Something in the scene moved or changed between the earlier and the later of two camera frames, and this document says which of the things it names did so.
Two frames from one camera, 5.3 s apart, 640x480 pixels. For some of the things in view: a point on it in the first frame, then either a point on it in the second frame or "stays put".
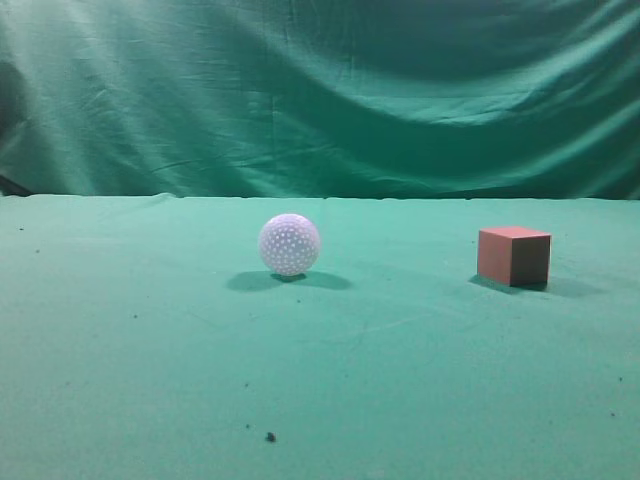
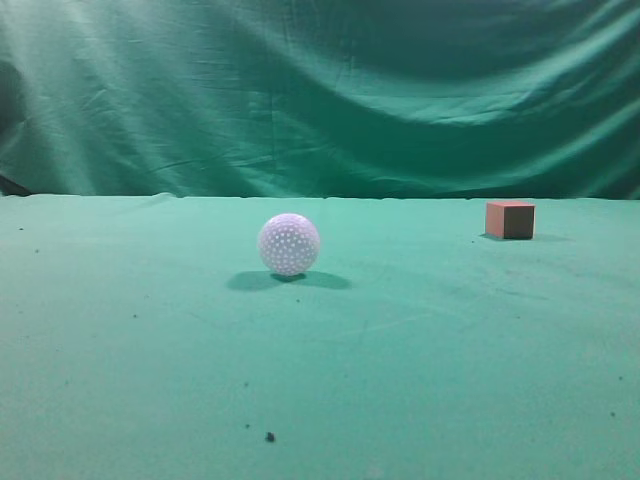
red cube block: [514, 256] to [510, 220]
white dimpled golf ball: [289, 244] stays put
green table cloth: [142, 337] stays put
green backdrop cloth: [321, 99] stays put
